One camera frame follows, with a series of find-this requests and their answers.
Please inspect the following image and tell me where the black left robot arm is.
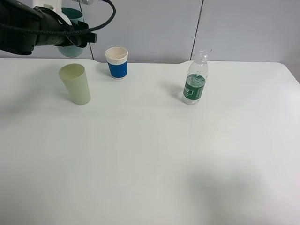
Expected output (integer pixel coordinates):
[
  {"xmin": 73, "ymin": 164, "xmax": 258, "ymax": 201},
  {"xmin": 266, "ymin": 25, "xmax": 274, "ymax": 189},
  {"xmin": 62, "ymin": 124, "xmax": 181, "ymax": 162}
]
[{"xmin": 0, "ymin": 0, "xmax": 97, "ymax": 55}]

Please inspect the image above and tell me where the teal plastic cup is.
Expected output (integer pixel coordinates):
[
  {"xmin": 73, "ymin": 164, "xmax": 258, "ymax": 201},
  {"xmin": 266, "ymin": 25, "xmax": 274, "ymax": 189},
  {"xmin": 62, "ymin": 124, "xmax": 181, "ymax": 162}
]
[{"xmin": 58, "ymin": 7, "xmax": 84, "ymax": 58}]

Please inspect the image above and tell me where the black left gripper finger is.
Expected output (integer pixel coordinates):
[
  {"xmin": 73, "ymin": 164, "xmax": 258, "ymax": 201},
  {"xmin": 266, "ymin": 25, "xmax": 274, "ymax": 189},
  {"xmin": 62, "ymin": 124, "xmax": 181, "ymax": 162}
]
[{"xmin": 69, "ymin": 21, "xmax": 97, "ymax": 47}]

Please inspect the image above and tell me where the light green plastic cup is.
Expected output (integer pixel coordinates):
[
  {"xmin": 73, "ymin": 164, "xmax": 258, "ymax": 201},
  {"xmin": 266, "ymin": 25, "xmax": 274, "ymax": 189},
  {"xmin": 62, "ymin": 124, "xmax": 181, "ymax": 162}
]
[{"xmin": 59, "ymin": 63, "xmax": 91, "ymax": 105}]

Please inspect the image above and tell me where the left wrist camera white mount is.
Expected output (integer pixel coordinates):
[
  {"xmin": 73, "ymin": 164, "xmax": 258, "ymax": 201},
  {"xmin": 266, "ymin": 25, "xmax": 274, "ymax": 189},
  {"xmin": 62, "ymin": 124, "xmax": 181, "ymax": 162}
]
[{"xmin": 32, "ymin": 0, "xmax": 84, "ymax": 25}]

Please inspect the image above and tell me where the clear green-label water bottle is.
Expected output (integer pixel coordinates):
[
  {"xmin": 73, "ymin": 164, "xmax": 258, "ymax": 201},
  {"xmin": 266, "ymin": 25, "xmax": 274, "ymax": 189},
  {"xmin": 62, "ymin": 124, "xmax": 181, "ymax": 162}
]
[{"xmin": 182, "ymin": 50, "xmax": 209, "ymax": 105}]

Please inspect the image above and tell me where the blue white paper cup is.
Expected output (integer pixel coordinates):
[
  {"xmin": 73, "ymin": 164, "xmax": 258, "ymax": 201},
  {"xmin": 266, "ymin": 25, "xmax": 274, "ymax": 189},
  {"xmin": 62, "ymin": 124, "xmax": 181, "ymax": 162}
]
[{"xmin": 105, "ymin": 47, "xmax": 128, "ymax": 79}]

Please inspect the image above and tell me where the braided black left cable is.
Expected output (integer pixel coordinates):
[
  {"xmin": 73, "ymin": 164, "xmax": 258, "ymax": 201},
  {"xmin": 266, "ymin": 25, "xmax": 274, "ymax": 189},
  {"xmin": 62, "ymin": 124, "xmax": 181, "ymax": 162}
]
[{"xmin": 0, "ymin": 0, "xmax": 117, "ymax": 36}]

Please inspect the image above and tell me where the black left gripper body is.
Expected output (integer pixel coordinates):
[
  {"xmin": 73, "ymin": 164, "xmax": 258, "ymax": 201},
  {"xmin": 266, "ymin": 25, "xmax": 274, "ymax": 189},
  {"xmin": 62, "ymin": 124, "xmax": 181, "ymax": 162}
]
[{"xmin": 33, "ymin": 7, "xmax": 73, "ymax": 46}]

